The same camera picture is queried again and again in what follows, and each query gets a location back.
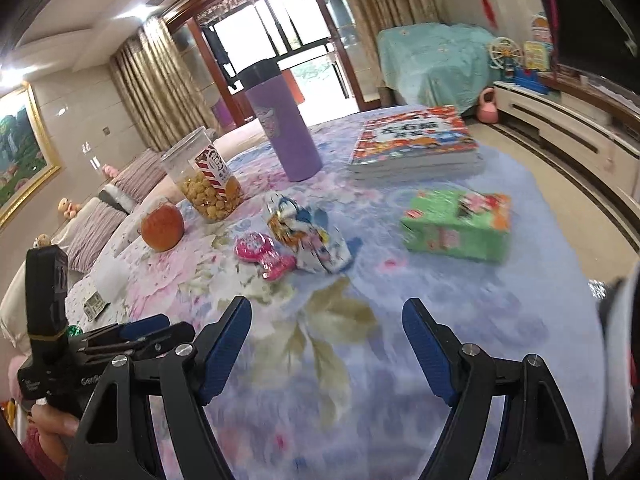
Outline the person's left hand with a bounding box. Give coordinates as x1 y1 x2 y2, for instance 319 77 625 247
30 400 82 438

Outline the clear jar of puffed snacks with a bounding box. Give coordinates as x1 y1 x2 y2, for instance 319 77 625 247
160 126 244 223

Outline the light sofa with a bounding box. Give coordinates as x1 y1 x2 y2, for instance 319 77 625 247
0 127 266 356

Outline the beige patterned curtain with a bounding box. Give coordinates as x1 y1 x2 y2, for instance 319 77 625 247
109 17 218 151
327 0 443 111

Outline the stack of colourful books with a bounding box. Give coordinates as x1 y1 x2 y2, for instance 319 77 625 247
347 106 486 181

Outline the glass sliding door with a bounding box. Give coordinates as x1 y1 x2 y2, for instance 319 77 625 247
165 0 368 126

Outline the white television cabinet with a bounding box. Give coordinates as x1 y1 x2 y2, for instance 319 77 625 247
492 80 640 191

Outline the pink kettlebell toy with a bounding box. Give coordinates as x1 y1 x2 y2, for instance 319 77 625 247
477 87 499 123

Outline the black flat television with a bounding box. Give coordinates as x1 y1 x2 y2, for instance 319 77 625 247
545 0 640 96

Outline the pink candy packet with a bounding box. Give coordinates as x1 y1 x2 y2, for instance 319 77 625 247
236 232 297 281

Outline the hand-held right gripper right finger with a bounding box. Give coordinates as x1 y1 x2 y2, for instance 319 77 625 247
402 297 590 480

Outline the red apple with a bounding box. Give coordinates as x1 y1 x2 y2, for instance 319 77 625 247
140 203 185 252

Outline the small printed paper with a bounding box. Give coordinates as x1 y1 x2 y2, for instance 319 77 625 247
82 292 108 321

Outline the ferris wheel toy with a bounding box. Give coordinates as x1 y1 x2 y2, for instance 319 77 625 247
488 37 523 81

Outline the gold framed landscape painting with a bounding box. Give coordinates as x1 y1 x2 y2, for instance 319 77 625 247
0 82 62 231

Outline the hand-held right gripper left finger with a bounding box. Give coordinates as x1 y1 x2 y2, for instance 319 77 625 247
65 296 253 480

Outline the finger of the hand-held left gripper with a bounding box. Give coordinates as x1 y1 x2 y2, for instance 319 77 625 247
89 323 197 362
75 313 172 350

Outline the teal cloth covered furniture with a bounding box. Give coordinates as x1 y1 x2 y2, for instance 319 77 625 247
376 22 501 116

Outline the blue plastic toy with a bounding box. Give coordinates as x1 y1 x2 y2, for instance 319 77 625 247
515 67 548 95

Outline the striped purple cushion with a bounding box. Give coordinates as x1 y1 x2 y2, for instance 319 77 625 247
112 150 166 196
65 200 126 271

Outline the green cardboard box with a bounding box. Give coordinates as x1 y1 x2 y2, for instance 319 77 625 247
400 189 512 263

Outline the colourful toy house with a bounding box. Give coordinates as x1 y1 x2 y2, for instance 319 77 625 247
522 12 551 71

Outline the white blue cartoon packet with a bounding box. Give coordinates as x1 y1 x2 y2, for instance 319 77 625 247
264 192 351 274

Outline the purple tumbler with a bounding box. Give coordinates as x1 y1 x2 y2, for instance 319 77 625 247
243 62 323 182

